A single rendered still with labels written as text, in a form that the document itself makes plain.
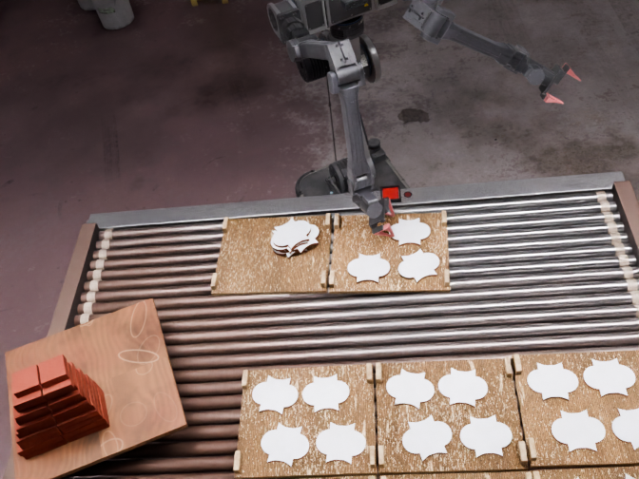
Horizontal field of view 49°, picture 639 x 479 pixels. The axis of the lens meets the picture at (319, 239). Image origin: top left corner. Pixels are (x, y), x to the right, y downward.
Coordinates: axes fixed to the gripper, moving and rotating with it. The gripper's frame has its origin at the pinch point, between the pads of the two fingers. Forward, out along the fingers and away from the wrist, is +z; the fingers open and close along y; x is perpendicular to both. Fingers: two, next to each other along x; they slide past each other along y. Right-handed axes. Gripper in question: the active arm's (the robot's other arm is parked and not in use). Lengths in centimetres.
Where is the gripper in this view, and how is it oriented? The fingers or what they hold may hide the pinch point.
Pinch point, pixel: (392, 224)
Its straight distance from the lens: 252.9
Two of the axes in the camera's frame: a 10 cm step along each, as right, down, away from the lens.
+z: 6.5, 5.1, 5.6
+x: -7.5, 3.6, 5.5
